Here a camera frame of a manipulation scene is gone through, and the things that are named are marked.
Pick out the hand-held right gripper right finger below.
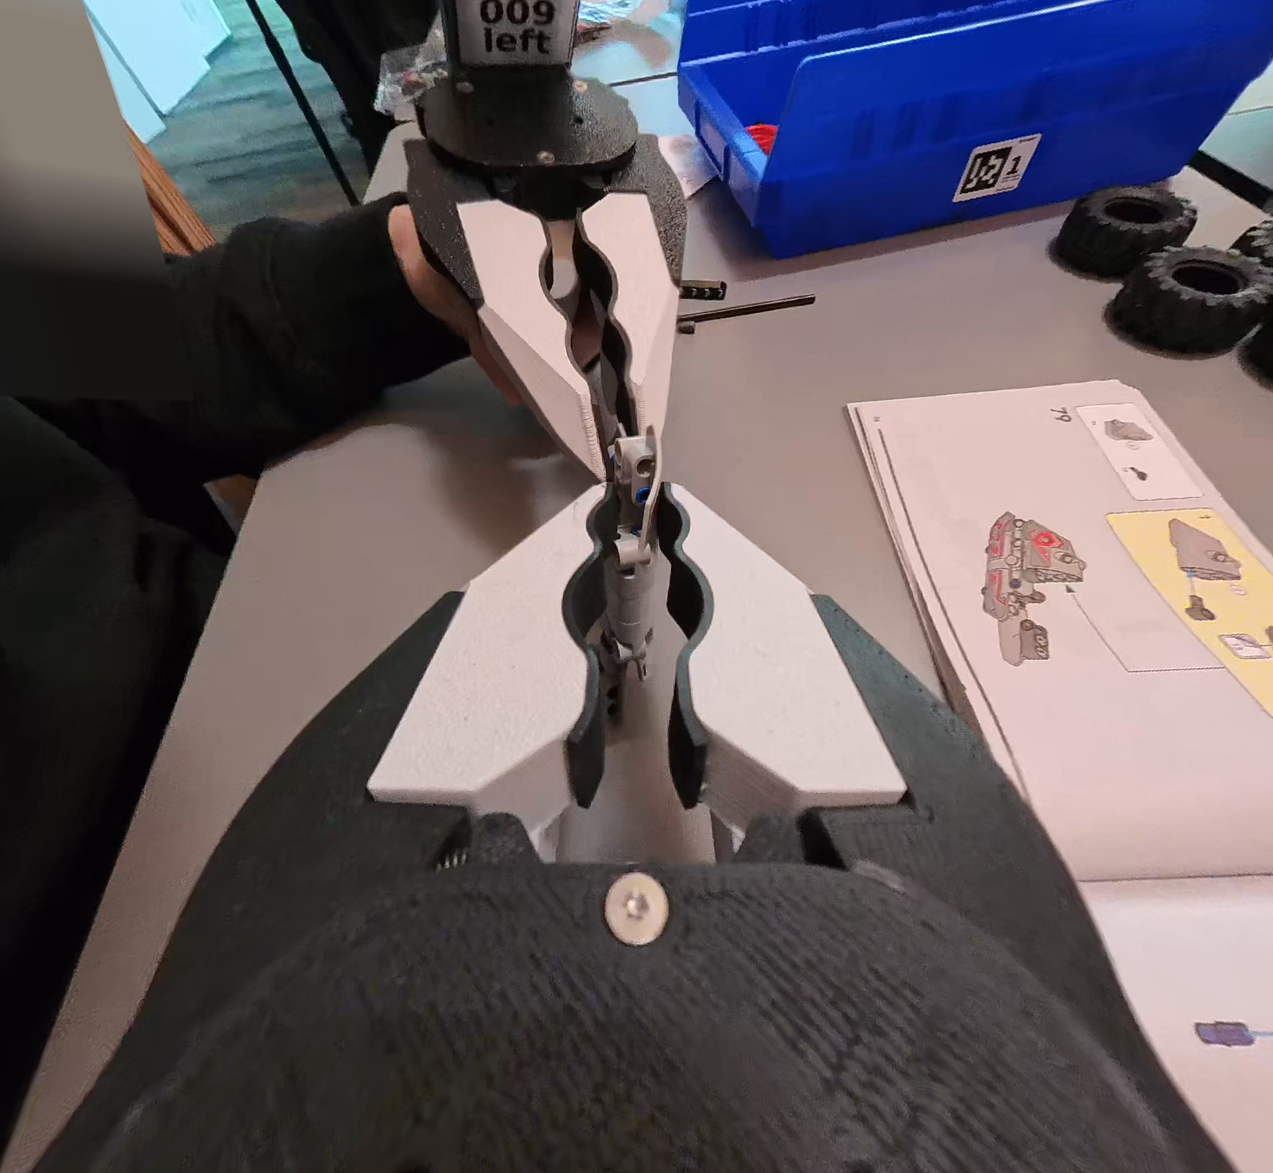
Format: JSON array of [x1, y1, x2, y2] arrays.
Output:
[[655, 482, 910, 808]]

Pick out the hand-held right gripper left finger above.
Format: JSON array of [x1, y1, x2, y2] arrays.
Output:
[[368, 483, 612, 808]]

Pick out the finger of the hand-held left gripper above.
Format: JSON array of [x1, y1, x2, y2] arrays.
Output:
[[450, 201, 612, 482], [578, 189, 676, 439]]

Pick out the long grey brick assembly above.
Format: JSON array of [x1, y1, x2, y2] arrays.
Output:
[[593, 535, 665, 727]]

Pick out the small grey brick panel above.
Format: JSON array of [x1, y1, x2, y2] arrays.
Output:
[[605, 426, 665, 568]]

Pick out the person's left hand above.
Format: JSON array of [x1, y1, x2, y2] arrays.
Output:
[[389, 204, 531, 405]]

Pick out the black axle rod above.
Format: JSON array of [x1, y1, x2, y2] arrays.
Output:
[[676, 294, 819, 336]]

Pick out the small paper packet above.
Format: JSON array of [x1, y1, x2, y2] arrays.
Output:
[[652, 131, 719, 199]]

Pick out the black folding chair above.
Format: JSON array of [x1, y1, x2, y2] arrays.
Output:
[[203, 0, 368, 210]]

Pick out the brick instruction booklet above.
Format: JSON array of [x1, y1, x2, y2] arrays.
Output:
[[843, 379, 1273, 1173]]

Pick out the blue bin with marker tag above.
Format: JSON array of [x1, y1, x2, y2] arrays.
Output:
[[674, 0, 1273, 265]]

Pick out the black white marker tag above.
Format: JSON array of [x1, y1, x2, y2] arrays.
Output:
[[951, 131, 1045, 204]]

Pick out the person's black sweater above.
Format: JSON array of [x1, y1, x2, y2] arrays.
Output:
[[0, 397, 261, 1116]]

